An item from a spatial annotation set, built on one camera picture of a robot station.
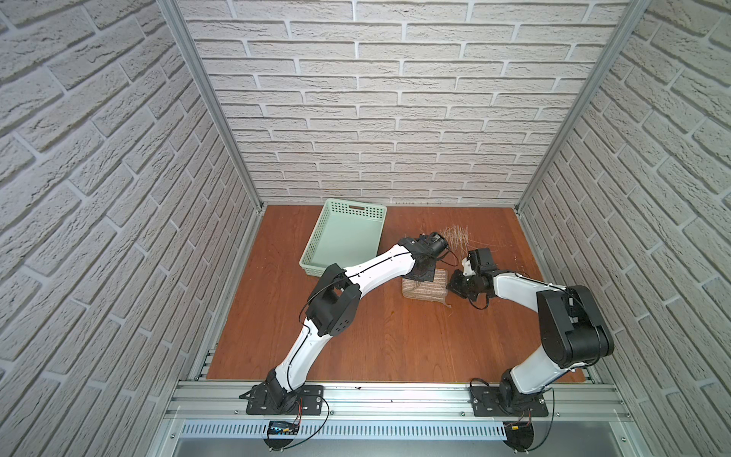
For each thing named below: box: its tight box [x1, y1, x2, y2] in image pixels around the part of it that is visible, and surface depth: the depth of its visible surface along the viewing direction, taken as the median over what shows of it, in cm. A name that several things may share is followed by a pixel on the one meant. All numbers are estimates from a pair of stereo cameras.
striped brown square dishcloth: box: [401, 268, 453, 308], surface depth 95 cm
